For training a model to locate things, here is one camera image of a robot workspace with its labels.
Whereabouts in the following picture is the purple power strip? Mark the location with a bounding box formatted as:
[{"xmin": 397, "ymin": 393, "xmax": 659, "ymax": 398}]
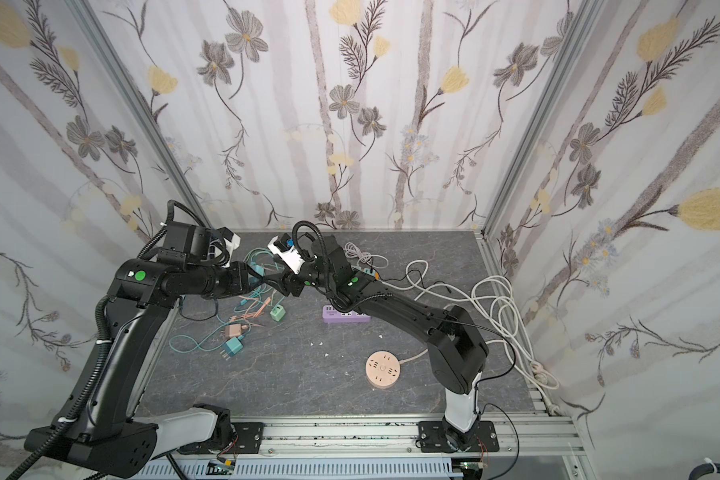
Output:
[{"xmin": 322, "ymin": 305, "xmax": 371, "ymax": 324}]

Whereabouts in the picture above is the light green charging cable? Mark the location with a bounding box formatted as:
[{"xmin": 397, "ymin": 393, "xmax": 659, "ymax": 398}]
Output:
[{"xmin": 242, "ymin": 247, "xmax": 289, "ymax": 277}]

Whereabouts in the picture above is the green charger plug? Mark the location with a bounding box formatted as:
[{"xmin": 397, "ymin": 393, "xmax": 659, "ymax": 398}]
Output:
[{"xmin": 270, "ymin": 304, "xmax": 286, "ymax": 322}]

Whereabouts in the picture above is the pink round power strip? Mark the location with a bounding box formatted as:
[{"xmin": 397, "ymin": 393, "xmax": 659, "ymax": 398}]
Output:
[{"xmin": 365, "ymin": 351, "xmax": 400, "ymax": 389}]

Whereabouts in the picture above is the orange power strip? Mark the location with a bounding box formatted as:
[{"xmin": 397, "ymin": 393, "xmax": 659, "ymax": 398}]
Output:
[{"xmin": 362, "ymin": 267, "xmax": 381, "ymax": 280}]

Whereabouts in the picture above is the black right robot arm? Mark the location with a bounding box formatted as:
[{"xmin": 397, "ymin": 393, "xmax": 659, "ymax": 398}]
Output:
[{"xmin": 268, "ymin": 234, "xmax": 489, "ymax": 452}]

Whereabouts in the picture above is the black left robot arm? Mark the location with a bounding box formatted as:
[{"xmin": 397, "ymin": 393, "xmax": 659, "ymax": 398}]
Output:
[{"xmin": 10, "ymin": 221, "xmax": 252, "ymax": 479}]

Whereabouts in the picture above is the teal charger plug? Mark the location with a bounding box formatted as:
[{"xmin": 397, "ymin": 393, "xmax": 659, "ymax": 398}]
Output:
[{"xmin": 167, "ymin": 296, "xmax": 265, "ymax": 360}]

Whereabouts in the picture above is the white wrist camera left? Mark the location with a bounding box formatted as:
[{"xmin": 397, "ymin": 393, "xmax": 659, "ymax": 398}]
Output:
[{"xmin": 209, "ymin": 227, "xmax": 241, "ymax": 259}]

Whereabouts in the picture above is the black corrugated cable conduit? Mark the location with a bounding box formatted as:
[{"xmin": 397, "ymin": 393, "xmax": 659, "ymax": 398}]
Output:
[{"xmin": 2, "ymin": 296, "xmax": 115, "ymax": 480}]

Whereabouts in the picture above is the white power strip cables bundle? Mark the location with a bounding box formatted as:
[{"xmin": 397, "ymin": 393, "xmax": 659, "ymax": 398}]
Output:
[{"xmin": 383, "ymin": 259, "xmax": 562, "ymax": 416}]

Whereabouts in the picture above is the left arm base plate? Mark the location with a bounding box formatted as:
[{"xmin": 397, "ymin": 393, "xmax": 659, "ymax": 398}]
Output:
[{"xmin": 178, "ymin": 420, "xmax": 264, "ymax": 455}]

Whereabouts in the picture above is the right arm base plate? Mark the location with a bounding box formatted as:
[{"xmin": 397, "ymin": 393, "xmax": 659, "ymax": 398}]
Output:
[{"xmin": 416, "ymin": 420, "xmax": 500, "ymax": 453}]

